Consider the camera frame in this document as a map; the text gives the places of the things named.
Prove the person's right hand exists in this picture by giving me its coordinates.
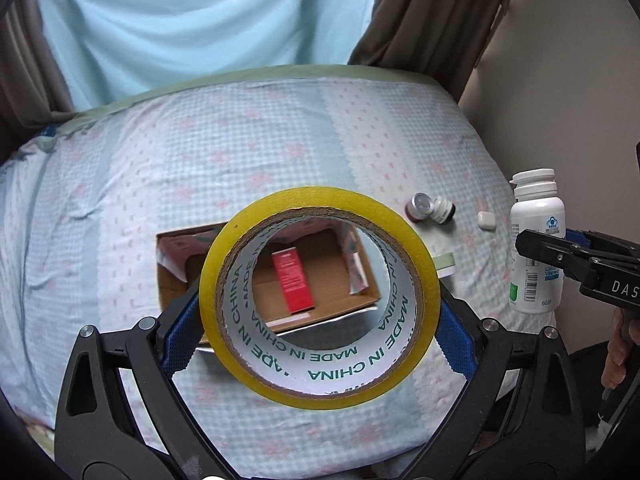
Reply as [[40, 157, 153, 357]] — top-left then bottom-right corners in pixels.
[[601, 310, 640, 391]]

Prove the checkered floral bed sheet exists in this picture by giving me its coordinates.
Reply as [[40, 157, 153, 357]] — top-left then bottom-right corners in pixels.
[[0, 64, 518, 480]]

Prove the light blue sheer curtain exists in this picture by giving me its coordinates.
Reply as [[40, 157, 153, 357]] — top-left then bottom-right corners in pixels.
[[37, 0, 383, 111]]

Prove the cardboard box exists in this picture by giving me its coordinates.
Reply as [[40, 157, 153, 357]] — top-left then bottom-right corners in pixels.
[[156, 220, 382, 337]]

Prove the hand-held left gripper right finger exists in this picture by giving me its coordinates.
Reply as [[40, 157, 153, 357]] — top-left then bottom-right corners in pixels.
[[400, 284, 586, 480]]

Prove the small white black-capped vial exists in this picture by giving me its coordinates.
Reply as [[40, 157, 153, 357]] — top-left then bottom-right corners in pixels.
[[431, 198, 456, 225]]

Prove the small silver-capped vial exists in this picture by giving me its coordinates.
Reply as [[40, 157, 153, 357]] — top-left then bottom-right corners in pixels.
[[406, 193, 437, 222]]

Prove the yellow tape roll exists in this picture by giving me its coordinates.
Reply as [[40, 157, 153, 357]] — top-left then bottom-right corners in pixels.
[[199, 186, 442, 407]]

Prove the red carton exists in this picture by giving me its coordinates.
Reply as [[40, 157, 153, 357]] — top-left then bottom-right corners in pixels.
[[271, 249, 317, 313]]

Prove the pale green small box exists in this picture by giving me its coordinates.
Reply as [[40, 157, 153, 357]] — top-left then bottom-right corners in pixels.
[[432, 252, 457, 277]]

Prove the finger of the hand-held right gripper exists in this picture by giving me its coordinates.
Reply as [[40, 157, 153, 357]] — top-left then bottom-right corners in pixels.
[[515, 229, 597, 284], [565, 229, 640, 262]]

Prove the brown curtain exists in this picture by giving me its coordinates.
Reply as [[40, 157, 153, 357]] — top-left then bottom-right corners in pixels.
[[0, 0, 76, 133], [348, 0, 512, 106]]

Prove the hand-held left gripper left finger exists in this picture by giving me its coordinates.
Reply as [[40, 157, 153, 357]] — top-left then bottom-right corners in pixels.
[[54, 281, 211, 480]]

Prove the white pill bottle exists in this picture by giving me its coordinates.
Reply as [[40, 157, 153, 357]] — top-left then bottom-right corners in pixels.
[[509, 169, 567, 315]]

